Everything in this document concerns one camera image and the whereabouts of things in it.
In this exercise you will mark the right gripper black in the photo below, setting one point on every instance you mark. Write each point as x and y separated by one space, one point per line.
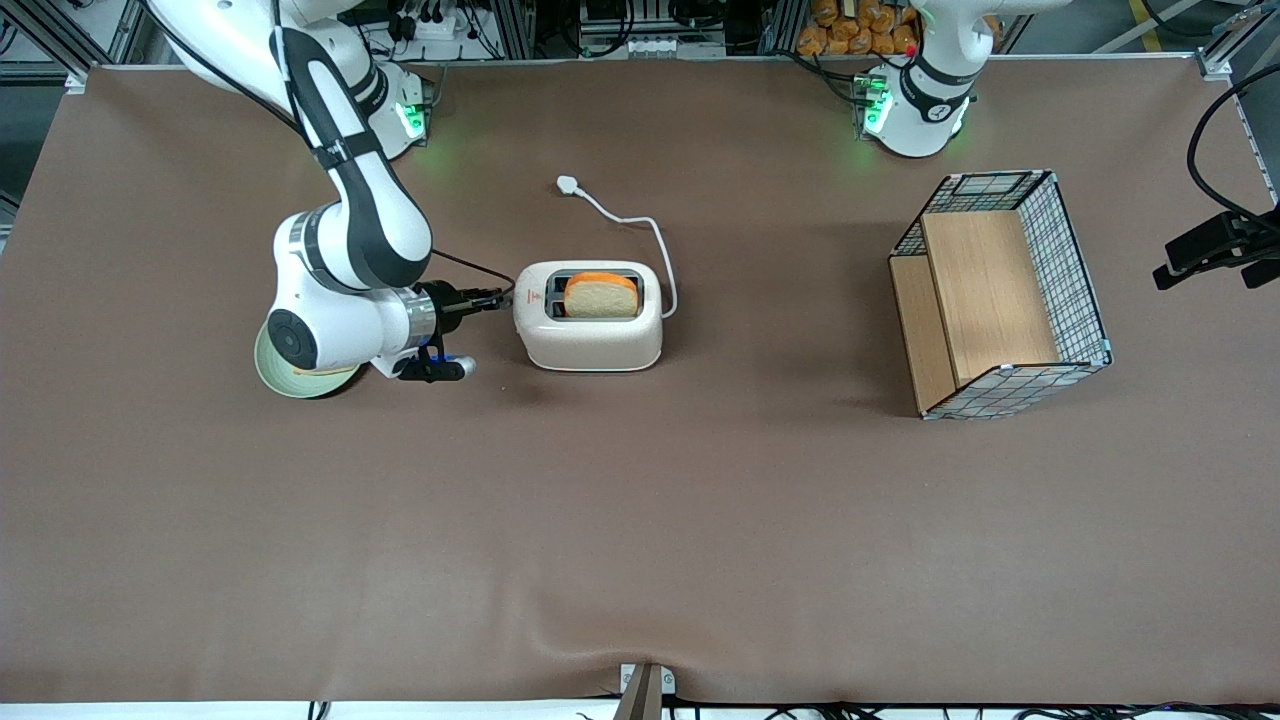
449 303

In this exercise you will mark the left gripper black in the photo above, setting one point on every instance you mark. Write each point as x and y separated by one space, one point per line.
1207 243

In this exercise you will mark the white two-slot toaster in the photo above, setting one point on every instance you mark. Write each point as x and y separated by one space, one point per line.
590 340

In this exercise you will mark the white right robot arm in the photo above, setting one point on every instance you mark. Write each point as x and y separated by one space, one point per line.
370 215

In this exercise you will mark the bread slice with orange crust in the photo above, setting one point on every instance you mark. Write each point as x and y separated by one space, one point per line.
600 298

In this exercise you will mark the pale green round plate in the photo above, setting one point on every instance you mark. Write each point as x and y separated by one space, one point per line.
300 386

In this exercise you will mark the brown table cloth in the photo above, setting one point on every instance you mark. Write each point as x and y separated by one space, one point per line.
640 500

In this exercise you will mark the white power strip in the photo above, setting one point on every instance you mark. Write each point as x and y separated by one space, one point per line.
430 22

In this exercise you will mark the bag of orange buns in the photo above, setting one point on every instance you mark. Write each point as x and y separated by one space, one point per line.
850 30

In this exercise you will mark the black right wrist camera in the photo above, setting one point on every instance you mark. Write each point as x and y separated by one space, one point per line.
435 370

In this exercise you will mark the white table corner bracket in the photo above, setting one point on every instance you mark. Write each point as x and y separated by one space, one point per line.
77 82
1215 62

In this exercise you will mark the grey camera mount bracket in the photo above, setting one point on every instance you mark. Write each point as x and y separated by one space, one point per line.
645 690

